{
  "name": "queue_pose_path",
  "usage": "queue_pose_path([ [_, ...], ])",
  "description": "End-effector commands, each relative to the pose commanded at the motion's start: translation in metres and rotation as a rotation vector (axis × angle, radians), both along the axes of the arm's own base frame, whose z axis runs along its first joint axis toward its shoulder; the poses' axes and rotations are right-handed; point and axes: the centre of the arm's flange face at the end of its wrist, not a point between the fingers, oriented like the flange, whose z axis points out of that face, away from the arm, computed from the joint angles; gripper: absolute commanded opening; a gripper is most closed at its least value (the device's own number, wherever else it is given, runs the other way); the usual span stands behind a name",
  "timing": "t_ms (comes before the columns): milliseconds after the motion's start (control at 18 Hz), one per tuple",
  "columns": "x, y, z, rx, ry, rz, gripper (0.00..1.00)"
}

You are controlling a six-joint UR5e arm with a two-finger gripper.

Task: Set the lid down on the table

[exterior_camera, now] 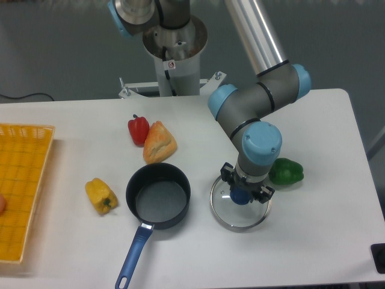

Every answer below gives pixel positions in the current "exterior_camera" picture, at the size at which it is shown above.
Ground black saucepan blue handle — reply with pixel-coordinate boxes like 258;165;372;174
115;163;191;288

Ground black table corner device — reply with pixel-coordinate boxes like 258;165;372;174
371;243;385;274

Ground glass lid blue knob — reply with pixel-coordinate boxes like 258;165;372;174
210;176;271;231

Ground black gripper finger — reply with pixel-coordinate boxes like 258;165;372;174
221;163;235;190
252;184;275;204

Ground black floor cable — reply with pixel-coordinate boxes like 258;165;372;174
0;92;55;101

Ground red bell pepper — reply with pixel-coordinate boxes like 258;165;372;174
128;114;150;146

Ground yellow bell pepper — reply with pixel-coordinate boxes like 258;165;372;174
85;178;118;215

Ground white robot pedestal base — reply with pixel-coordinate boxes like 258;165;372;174
119;16;227;99

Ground orange bread pastry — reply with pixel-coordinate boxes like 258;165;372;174
143;121;177;164

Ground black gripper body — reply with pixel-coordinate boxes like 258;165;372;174
233;171;265;194

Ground black cable on pedestal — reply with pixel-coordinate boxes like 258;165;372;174
162;46;178;97

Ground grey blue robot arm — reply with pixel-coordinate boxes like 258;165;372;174
108;1;312;205

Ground green bell pepper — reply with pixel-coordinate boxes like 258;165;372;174
268;158;304;185

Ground yellow woven basket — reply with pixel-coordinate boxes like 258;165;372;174
1;123;55;264

